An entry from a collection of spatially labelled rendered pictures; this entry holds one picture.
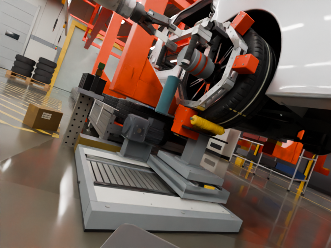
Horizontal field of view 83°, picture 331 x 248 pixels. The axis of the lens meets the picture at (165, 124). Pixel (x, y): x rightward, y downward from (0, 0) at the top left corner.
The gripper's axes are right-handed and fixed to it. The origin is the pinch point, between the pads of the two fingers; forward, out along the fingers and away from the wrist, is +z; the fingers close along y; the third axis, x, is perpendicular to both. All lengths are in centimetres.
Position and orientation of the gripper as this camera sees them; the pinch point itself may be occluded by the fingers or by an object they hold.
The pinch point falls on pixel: (171, 35)
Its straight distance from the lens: 97.4
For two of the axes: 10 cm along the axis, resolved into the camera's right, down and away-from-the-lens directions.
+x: 3.6, -9.3, -0.2
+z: 8.1, 3.0, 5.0
